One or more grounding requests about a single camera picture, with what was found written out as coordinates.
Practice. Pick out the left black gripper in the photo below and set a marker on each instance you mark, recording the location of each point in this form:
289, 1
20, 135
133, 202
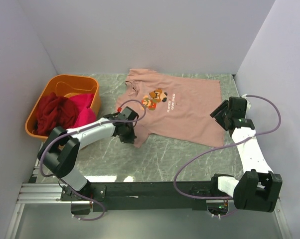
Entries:
130, 139

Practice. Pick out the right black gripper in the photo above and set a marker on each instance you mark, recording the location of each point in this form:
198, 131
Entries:
218, 116

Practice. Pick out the dusty pink printed t-shirt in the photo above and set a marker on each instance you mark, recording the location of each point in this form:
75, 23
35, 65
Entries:
173, 107

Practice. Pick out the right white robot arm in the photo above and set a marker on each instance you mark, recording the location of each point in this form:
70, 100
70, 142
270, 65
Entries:
259, 187

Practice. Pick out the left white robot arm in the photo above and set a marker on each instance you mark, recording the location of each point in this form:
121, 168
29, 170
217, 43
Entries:
60, 151

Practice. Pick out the magenta t-shirt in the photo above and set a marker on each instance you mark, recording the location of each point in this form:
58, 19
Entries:
85, 114

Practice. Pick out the dark red t-shirt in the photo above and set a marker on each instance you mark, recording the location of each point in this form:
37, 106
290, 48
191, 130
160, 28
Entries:
54, 111

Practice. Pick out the orange plastic basket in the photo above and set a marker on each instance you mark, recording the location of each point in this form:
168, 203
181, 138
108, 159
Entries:
66, 85

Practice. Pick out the black base beam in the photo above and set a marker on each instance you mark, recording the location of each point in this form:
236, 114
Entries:
153, 195

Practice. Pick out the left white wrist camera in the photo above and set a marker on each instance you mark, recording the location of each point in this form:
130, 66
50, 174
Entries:
113, 116

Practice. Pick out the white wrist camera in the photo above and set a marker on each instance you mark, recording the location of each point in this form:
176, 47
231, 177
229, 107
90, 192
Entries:
248, 100
113, 116

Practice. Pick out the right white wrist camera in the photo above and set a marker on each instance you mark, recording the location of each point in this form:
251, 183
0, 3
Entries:
248, 100

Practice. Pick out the aluminium rail frame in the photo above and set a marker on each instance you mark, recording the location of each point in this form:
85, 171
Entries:
33, 193

